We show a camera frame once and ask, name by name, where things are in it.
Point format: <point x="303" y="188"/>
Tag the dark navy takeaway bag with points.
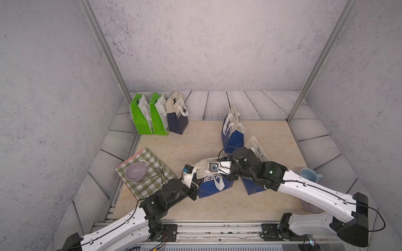
<point x="177" y="113"/>

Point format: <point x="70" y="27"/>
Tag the light blue mug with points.
<point x="311" y="175"/>

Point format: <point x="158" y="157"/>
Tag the green checkered cloth mat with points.
<point x="151" y="179"/>

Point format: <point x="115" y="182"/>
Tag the blue bag standing rear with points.
<point x="233" y="134"/>

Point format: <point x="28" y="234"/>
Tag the metal spoon patterned handle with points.
<point x="148" y="165"/>

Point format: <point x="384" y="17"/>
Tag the lilac ceramic bowl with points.
<point x="135" y="172"/>

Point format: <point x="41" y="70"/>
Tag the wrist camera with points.
<point x="213" y="167"/>
<point x="188" y="169"/>

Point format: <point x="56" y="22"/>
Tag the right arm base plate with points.
<point x="273" y="231"/>

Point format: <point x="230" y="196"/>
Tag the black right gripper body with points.
<point x="236" y="172"/>

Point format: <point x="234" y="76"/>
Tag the clear glass saucer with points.
<point x="310" y="207"/>

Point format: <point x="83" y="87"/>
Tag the green white takeout bag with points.
<point x="158" y="114"/>
<point x="140" y="114"/>

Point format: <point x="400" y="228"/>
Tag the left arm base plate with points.
<point x="168" y="234"/>

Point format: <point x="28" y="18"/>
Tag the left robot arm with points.
<point x="142" y="224"/>

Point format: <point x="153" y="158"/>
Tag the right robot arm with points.
<point x="344" y="215"/>

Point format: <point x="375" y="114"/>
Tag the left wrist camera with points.
<point x="188" y="169"/>

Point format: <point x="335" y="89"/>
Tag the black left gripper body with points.
<point x="191" y="192"/>

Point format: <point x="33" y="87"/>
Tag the blue white takeout bag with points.
<point x="213" y="183"/>

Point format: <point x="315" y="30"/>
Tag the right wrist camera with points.
<point x="213" y="167"/>

